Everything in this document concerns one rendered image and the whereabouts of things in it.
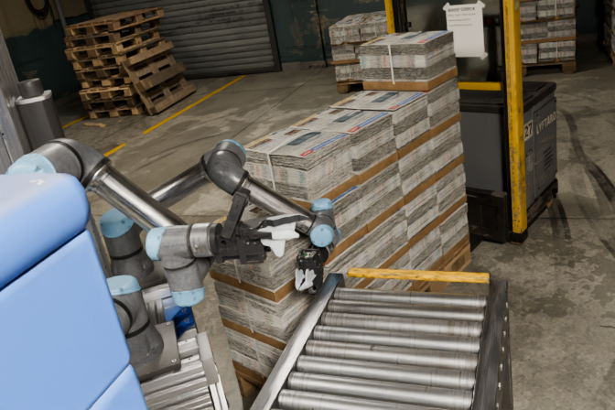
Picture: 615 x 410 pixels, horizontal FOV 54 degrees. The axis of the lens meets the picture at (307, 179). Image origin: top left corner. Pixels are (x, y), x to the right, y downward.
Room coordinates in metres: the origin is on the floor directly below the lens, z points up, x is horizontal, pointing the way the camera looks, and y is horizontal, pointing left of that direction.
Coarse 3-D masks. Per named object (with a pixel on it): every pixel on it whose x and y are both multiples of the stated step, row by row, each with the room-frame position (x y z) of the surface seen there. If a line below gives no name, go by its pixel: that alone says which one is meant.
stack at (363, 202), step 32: (416, 160) 2.61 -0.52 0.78; (352, 192) 2.25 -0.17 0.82; (384, 192) 2.42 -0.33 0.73; (352, 224) 2.23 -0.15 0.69; (384, 224) 2.38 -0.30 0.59; (416, 224) 2.56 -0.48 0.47; (288, 256) 1.95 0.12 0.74; (352, 256) 2.20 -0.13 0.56; (384, 256) 2.37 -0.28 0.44; (416, 256) 2.54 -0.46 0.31; (224, 288) 2.09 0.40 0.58; (384, 288) 2.34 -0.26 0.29; (416, 288) 2.54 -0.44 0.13; (256, 320) 1.98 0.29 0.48; (288, 320) 1.91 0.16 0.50; (256, 352) 2.02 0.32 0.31; (256, 384) 2.05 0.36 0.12
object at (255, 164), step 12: (276, 132) 2.50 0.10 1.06; (288, 132) 2.47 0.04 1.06; (300, 132) 2.44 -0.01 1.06; (252, 144) 2.38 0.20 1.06; (264, 144) 2.35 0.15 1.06; (276, 144) 2.33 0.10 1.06; (252, 156) 2.30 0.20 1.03; (252, 168) 2.31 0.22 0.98; (264, 168) 2.26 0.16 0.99; (264, 180) 2.26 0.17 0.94
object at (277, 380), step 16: (320, 288) 1.61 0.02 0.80; (320, 304) 1.52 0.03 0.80; (304, 320) 1.45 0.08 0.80; (304, 336) 1.38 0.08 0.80; (288, 352) 1.32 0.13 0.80; (304, 352) 1.33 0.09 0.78; (288, 368) 1.26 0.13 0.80; (272, 384) 1.20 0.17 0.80; (256, 400) 1.16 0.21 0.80; (272, 400) 1.15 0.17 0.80
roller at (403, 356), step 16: (320, 352) 1.32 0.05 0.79; (336, 352) 1.30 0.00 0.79; (352, 352) 1.28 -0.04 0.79; (368, 352) 1.27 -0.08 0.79; (384, 352) 1.26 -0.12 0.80; (400, 352) 1.24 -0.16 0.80; (416, 352) 1.23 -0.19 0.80; (432, 352) 1.22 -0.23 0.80; (448, 352) 1.21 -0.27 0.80; (448, 368) 1.18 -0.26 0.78; (464, 368) 1.17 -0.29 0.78
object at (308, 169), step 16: (304, 144) 2.26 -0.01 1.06; (320, 144) 2.22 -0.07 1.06; (336, 144) 2.23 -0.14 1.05; (288, 160) 2.16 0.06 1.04; (304, 160) 2.10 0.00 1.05; (320, 160) 2.16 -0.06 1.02; (336, 160) 2.24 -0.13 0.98; (288, 176) 2.17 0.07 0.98; (304, 176) 2.11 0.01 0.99; (320, 176) 2.16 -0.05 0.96; (336, 176) 2.22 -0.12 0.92; (352, 176) 2.29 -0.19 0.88; (288, 192) 2.17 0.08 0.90; (304, 192) 2.12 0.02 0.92; (320, 192) 2.15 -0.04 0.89
